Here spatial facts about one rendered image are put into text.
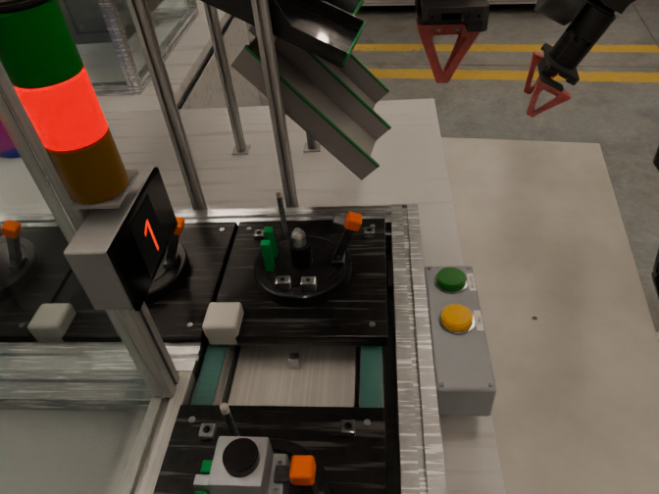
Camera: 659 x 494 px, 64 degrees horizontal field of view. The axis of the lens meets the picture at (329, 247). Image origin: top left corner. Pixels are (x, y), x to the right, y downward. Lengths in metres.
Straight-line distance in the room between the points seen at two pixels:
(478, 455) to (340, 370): 0.20
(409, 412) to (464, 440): 0.13
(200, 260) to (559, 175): 0.74
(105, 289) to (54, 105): 0.15
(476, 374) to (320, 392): 0.20
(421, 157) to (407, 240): 0.40
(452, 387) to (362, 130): 0.53
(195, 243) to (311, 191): 0.34
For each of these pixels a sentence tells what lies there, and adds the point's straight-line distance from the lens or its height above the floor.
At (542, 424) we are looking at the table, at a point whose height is 0.86.
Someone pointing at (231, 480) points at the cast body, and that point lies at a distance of 0.47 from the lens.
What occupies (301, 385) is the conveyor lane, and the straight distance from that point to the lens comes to 0.71.
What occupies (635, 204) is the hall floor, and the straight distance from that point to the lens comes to 2.68.
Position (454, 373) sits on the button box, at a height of 0.96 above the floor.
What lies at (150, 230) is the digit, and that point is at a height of 1.21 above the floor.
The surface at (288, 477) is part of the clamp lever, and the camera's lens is 0.49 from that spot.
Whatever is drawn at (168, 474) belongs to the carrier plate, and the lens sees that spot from 0.63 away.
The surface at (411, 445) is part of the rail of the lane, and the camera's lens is 0.61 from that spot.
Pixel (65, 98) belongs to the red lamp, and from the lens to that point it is 0.43.
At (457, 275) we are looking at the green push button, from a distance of 0.76.
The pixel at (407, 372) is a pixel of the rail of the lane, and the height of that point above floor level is 0.96.
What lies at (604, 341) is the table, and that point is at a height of 0.86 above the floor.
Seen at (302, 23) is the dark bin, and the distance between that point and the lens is 0.88.
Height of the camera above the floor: 1.50
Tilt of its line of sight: 42 degrees down
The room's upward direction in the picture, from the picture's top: 6 degrees counter-clockwise
